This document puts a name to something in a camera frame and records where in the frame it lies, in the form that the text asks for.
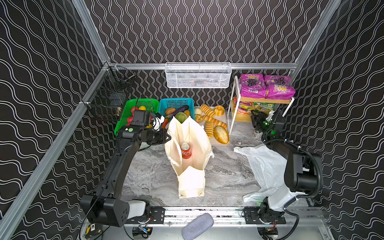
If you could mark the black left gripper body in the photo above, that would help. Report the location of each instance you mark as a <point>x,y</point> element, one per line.
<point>163,135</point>

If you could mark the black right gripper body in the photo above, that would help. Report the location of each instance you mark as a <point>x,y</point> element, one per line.
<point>258,122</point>

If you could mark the orange red snack bag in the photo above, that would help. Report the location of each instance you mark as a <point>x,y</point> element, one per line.
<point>245,108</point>

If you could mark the red soda can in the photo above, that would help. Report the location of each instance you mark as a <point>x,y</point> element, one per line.
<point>186,150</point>

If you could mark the purple snack bag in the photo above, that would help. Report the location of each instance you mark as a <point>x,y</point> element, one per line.
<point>279,87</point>
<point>252,86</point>

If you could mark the cream canvas tote bag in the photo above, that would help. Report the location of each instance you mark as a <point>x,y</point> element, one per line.
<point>190,172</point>

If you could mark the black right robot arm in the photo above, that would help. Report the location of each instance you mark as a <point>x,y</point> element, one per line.
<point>303,176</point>

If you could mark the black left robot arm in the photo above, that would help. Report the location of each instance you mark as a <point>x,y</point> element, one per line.
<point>104,205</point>

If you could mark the green yellow snack bag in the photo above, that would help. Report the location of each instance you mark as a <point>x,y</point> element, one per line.
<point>264,107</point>

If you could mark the green plastic basket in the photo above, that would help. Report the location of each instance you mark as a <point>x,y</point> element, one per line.
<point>152,105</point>

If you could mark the white wooden two-tier shelf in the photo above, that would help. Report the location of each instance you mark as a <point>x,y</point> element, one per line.
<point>236,97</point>

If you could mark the green cabbage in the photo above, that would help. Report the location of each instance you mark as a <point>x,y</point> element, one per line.
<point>181,117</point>

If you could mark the white plastic bag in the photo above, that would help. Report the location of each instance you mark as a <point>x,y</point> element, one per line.
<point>268,168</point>

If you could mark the teal plastic basket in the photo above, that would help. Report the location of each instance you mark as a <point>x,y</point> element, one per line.
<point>168,106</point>

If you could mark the purple eggplant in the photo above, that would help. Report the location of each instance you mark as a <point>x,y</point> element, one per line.
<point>180,110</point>

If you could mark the oval golden bread loaf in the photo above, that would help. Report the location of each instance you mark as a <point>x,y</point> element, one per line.
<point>221,135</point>

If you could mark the pumpkin shaped bread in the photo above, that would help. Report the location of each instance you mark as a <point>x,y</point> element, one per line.
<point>219,110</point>

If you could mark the striped bread roll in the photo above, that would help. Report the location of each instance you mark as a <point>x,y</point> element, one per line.
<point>209,129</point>

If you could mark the beige bread tray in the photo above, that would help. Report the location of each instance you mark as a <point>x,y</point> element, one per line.
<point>222,118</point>

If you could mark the grey cloth pad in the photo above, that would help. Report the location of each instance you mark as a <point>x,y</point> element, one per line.
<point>197,226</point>

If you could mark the yellow black tape measure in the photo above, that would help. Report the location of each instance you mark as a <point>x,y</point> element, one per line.
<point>92,230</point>

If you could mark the black wire wall basket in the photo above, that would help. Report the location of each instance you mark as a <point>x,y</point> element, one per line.
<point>108,100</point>

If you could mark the white wire wall basket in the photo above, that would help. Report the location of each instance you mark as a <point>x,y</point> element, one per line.
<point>209,75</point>

